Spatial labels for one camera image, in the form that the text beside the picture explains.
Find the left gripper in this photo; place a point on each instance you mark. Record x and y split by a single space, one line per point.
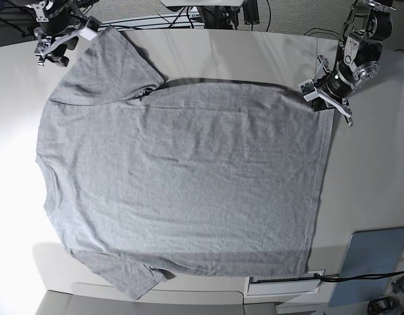
333 90

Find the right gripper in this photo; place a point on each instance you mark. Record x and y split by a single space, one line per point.
57 35

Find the grey T-shirt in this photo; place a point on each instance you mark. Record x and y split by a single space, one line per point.
205 179

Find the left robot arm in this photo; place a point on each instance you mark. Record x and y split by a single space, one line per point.
357 57

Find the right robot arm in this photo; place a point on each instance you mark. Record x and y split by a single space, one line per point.
60 9

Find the blue-grey flat panel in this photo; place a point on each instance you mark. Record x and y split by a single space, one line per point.
369 252

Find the black device bottom right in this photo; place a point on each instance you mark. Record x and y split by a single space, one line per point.
382 306

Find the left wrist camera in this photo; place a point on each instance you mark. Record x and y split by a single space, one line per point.
309 91

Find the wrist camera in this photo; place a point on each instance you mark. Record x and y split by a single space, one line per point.
89 32
309 91

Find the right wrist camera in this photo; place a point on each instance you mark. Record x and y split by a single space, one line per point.
89 32

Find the white cable grommet plate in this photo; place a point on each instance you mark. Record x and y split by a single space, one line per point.
282 286

